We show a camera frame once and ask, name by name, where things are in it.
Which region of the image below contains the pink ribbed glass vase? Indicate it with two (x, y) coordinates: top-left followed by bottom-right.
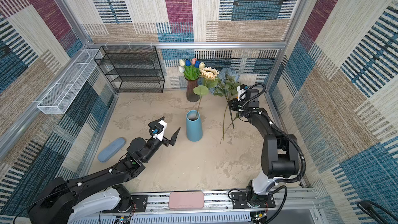
(186, 79), (200, 102)

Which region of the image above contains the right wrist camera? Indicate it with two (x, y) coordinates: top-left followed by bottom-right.
(237, 88), (259, 102)

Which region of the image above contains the white wire mesh basket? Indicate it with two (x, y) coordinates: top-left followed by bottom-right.
(37, 49), (98, 115)

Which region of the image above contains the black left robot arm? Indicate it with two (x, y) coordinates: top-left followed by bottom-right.
(27, 117), (179, 224)

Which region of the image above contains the cream sunflower stem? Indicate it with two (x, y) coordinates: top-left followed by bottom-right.
(193, 67), (220, 119)

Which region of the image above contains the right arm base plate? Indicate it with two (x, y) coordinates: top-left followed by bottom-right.
(228, 191), (276, 209)

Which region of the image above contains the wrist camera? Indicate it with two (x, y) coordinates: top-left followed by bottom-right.
(149, 121), (167, 139)
(237, 88), (259, 102)

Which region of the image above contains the black wire mesh shelf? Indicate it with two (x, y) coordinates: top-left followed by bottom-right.
(94, 46), (165, 93)

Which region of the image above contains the pink rectangular case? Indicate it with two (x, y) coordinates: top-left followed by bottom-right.
(168, 191), (204, 210)

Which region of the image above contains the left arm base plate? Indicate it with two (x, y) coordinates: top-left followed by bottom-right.
(102, 195), (148, 214)

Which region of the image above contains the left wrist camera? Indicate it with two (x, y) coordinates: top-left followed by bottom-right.
(149, 121), (167, 139)

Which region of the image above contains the blue cylindrical vase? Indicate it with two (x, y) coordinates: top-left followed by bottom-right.
(186, 110), (203, 142)

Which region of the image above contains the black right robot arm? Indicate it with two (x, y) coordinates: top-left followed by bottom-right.
(229, 84), (306, 208)

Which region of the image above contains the blue glasses case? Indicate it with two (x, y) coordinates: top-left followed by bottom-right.
(97, 138), (126, 163)

